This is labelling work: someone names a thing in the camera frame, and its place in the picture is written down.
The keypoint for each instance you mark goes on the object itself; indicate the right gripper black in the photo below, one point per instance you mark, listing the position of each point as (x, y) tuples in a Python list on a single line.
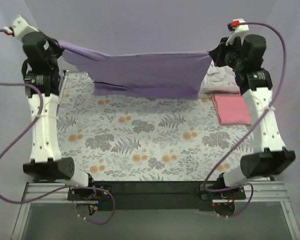
[(221, 51)]

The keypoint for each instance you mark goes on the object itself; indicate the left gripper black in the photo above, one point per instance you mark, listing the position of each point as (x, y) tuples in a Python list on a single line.
[(53, 49)]

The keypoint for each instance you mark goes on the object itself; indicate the purple t shirt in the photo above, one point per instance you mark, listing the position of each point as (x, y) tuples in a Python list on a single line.
[(172, 75)]

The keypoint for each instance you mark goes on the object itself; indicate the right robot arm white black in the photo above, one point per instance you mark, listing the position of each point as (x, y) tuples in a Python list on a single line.
[(270, 156)]

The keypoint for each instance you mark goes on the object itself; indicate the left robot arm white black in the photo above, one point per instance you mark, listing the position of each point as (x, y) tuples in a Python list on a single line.
[(46, 162)]

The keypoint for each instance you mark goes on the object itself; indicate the white crumpled t shirt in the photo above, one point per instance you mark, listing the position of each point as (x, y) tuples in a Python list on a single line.
[(219, 77)]

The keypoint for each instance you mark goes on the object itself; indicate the folded pink t shirt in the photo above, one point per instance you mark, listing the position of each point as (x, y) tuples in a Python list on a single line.
[(231, 109)]

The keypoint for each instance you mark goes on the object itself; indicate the white plastic laundry basket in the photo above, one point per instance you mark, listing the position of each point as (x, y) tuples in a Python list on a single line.
[(218, 90)]

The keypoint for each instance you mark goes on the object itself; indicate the floral patterned table mat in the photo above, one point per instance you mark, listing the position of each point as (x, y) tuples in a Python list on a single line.
[(120, 138)]

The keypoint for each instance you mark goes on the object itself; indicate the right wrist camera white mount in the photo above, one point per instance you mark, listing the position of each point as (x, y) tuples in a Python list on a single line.
[(239, 28)]

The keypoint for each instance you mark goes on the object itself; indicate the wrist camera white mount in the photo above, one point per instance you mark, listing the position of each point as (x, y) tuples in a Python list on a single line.
[(239, 28), (19, 28)]

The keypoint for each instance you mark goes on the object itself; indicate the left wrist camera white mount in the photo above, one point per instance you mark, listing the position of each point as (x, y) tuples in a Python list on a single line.
[(19, 28)]

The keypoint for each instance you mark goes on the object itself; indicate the aluminium rail frame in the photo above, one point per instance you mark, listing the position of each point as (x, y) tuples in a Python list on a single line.
[(59, 213)]

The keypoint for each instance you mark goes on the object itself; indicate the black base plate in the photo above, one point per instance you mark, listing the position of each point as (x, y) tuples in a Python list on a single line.
[(164, 195)]

